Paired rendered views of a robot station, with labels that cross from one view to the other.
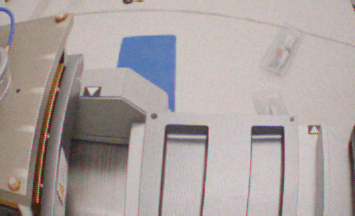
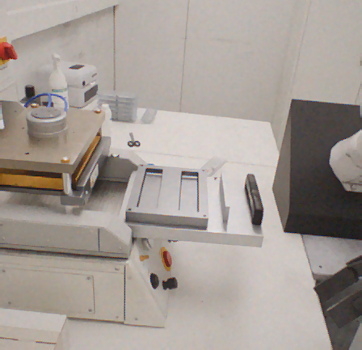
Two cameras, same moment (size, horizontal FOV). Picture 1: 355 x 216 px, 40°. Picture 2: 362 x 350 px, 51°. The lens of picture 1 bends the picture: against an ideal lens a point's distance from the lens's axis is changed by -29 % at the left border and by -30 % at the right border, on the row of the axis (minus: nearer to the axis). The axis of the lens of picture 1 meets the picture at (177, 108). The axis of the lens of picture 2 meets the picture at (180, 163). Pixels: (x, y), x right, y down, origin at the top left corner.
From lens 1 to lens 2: 32 cm
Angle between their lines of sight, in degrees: 15
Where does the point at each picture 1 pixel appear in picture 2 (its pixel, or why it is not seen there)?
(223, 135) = (169, 172)
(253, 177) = (183, 189)
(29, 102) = (81, 136)
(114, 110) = (124, 164)
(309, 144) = (215, 183)
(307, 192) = (215, 202)
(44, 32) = (88, 115)
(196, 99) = not seen: hidden behind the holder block
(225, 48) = not seen: hidden behind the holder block
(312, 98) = not seen: hidden behind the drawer
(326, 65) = (240, 176)
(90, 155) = (110, 186)
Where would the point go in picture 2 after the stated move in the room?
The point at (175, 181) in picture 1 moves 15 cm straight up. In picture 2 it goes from (148, 187) to (150, 125)
